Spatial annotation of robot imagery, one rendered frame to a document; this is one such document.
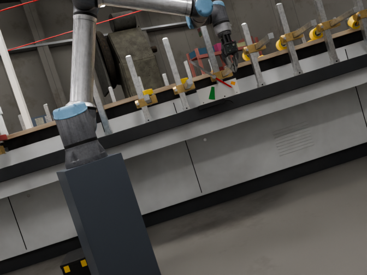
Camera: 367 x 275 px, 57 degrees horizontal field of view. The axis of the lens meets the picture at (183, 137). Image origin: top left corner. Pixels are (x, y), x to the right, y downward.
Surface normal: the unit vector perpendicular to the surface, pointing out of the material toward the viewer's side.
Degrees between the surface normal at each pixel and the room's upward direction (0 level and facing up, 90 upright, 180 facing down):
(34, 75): 90
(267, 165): 90
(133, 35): 64
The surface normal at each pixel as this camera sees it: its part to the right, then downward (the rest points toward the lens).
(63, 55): 0.47, -0.09
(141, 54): 0.17, -0.46
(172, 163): 0.05, 0.04
